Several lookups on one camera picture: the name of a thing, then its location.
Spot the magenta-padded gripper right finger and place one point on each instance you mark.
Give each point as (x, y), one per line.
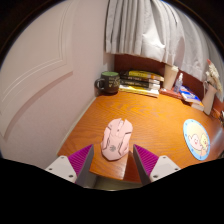
(163, 168)

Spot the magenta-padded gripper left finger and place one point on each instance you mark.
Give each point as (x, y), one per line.
(63, 168)

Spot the pink computer mouse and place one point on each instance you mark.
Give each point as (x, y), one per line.
(116, 140)

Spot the round cartoon print mouse pad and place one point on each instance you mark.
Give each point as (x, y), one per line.
(197, 140)

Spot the orange book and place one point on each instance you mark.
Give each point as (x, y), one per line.
(198, 106)

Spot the reddish brown book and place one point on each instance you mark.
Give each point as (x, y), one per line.
(169, 93)

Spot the blue book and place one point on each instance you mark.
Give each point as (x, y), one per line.
(190, 95)

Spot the white ceramic vase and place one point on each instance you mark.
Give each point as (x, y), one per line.
(209, 100)

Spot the clear spray bottle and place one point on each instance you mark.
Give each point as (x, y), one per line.
(178, 85)

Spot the cream tumbler with lid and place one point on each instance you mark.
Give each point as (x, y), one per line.
(170, 77)

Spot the dark mug with green inside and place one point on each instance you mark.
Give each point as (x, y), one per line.
(110, 83)

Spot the white daisy bouquet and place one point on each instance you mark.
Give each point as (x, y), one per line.
(213, 75)

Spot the white pleated curtain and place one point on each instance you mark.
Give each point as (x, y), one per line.
(150, 26)

